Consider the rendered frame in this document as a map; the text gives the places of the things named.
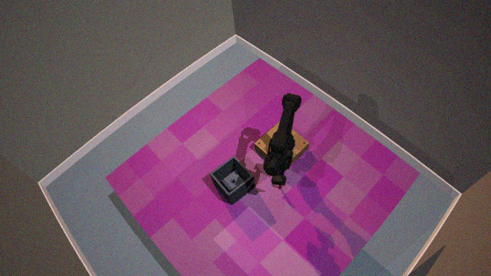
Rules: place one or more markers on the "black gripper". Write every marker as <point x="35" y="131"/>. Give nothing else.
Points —
<point x="280" y="178"/>

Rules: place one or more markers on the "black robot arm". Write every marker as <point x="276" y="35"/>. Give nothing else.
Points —
<point x="282" y="140"/>

